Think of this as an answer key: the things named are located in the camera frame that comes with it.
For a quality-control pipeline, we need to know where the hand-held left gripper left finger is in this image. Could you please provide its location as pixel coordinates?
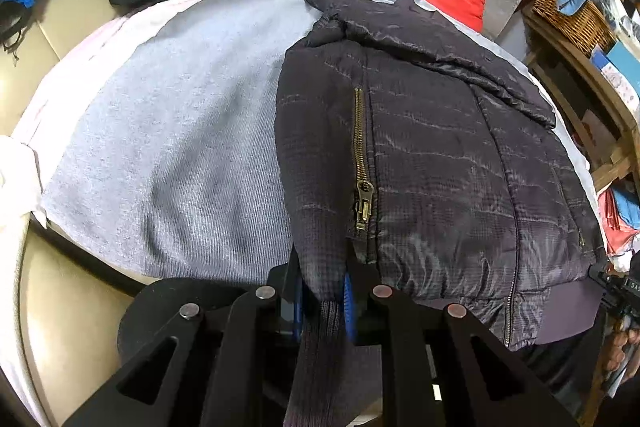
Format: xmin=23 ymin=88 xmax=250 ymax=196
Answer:
xmin=62 ymin=263 xmax=307 ymax=427

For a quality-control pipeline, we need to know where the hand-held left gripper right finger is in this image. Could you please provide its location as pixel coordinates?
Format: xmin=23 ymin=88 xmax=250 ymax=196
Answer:
xmin=342 ymin=252 xmax=581 ymax=427

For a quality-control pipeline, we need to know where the dark quilted jacket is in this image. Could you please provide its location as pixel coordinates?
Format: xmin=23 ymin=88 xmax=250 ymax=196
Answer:
xmin=275 ymin=0 xmax=608 ymax=427

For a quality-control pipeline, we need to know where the pile of colourful clothes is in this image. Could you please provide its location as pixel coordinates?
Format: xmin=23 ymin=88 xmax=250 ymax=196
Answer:
xmin=596 ymin=186 xmax=640 ymax=270

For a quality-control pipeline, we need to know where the person's right hand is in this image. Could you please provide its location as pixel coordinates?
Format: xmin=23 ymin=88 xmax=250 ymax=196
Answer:
xmin=602 ymin=324 xmax=640 ymax=383

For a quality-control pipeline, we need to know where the wooden shelf rack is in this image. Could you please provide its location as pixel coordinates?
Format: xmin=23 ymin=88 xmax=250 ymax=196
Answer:
xmin=520 ymin=0 xmax=640 ymax=408

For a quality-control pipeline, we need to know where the grey blanket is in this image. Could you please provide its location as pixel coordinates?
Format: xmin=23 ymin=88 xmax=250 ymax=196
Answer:
xmin=42 ymin=0 xmax=598 ymax=285

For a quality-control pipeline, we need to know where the white and blue box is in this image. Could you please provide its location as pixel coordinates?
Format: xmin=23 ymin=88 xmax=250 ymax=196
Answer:
xmin=589 ymin=41 xmax=640 ymax=110

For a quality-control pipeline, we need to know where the beige leather sofa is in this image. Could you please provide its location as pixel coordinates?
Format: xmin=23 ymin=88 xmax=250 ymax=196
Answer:
xmin=0 ymin=0 xmax=301 ymax=427

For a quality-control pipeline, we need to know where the wicker basket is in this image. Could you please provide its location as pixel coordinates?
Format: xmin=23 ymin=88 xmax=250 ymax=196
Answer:
xmin=531 ymin=0 xmax=617 ymax=56

